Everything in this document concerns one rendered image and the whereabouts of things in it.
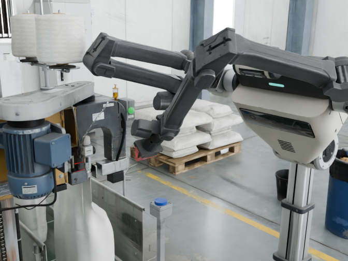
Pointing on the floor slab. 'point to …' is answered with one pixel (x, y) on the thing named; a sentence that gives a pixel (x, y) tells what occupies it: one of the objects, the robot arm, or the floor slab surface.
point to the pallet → (160, 159)
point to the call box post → (160, 240)
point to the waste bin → (338, 196)
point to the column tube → (9, 225)
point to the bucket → (281, 183)
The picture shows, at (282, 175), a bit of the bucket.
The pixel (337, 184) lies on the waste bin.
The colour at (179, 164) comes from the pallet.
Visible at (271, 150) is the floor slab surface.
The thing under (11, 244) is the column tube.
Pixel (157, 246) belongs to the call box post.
